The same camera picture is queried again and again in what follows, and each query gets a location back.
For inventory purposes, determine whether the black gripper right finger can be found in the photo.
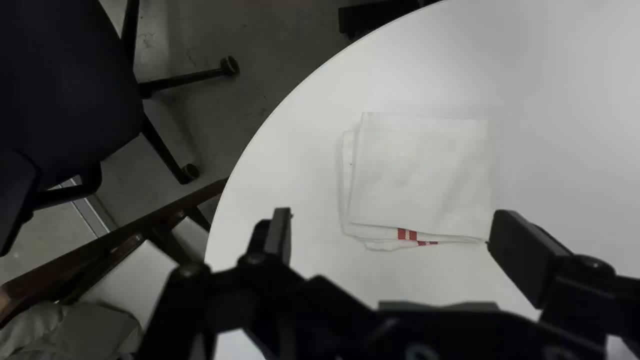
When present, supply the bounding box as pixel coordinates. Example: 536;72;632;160
487;210;613;307

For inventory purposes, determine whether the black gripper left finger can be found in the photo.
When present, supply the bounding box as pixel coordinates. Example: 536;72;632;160
241;208;291;265

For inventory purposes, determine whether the white cloth with red stripes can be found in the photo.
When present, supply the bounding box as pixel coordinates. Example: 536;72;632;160
337;112;492;250

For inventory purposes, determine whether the grey bag on floor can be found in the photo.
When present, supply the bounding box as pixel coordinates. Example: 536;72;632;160
0;301;141;360

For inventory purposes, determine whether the dark blue office chair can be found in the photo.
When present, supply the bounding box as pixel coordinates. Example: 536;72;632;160
0;0;240;254

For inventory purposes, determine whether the brown wooden chair frame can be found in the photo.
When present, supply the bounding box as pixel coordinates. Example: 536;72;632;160
0;177;226;325

